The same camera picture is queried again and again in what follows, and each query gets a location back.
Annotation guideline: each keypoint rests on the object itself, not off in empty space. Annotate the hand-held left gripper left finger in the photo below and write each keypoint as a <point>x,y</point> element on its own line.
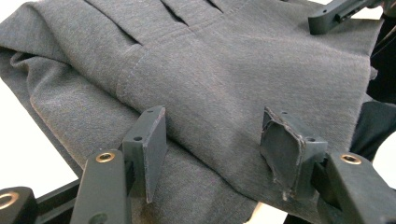
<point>152,149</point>

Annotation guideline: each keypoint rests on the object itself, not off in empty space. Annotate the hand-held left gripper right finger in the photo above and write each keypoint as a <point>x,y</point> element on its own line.
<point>289,155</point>

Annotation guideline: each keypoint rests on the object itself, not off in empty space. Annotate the dark grey pleated skirt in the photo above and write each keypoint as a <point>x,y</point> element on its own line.
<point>218,77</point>

